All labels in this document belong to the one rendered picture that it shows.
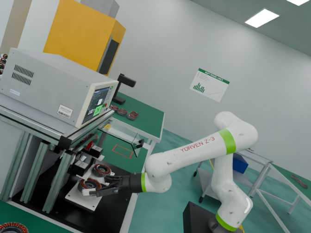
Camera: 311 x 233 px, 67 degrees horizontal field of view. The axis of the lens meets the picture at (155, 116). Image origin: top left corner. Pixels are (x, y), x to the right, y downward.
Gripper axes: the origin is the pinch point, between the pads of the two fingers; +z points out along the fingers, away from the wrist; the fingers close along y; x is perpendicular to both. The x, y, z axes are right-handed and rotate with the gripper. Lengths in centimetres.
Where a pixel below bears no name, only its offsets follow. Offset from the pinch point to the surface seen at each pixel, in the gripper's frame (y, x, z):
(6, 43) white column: 308, 134, 241
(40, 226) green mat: -25.9, -2.7, 11.9
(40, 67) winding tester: -8, 59, 9
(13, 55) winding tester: -8, 65, 20
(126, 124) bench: 157, -2, 13
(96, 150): 21.7, 11.6, 2.2
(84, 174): -0.8, 6.4, 1.6
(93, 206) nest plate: -6.3, -7.2, -2.3
